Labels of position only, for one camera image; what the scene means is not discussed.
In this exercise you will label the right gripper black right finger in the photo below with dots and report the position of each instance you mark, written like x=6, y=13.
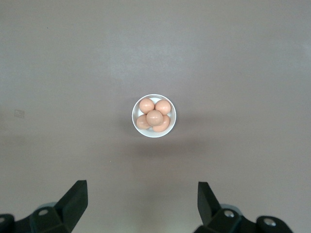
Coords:
x=206, y=204

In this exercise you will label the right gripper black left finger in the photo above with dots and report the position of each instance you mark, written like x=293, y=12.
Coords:
x=73, y=201

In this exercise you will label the brown egg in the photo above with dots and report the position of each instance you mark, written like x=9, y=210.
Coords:
x=146, y=105
x=154, y=118
x=164, y=125
x=163, y=106
x=141, y=123

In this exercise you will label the white round bowl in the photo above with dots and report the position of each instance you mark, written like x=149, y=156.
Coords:
x=145, y=133

